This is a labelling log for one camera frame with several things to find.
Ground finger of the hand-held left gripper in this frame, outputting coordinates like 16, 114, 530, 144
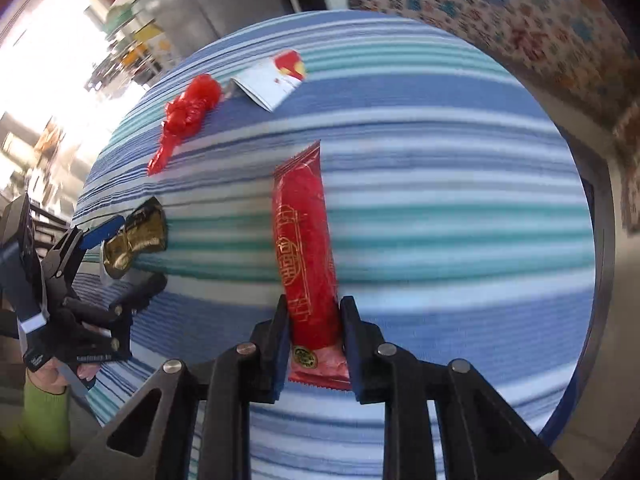
50, 272, 169, 363
42, 215, 127, 282

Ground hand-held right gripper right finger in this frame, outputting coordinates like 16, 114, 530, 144
340, 295, 561, 480

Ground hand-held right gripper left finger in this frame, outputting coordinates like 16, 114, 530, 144
65, 294, 291, 480

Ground dark gold foil wrapper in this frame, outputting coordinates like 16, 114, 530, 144
101, 197, 169, 280

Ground red gold-printed packet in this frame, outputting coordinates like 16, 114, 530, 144
272, 140, 351, 392

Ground person's left forearm green sleeve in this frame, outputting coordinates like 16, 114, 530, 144
0, 374, 72, 463

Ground person's left hand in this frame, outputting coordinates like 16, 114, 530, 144
24, 355, 101, 397

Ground red crumpled plastic wrapper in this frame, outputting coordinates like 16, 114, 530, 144
147, 73, 224, 177

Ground blue striped tablecloth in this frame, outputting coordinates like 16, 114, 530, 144
71, 8, 597, 480

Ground rack with green baskets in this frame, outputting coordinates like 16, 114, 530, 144
86, 0, 168, 98

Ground white red flat packet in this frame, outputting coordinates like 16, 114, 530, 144
231, 49, 307, 112

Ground silver refrigerator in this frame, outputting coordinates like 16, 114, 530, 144
140, 0, 297, 61

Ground printed sofa blanket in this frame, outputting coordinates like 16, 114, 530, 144
338, 0, 640, 237

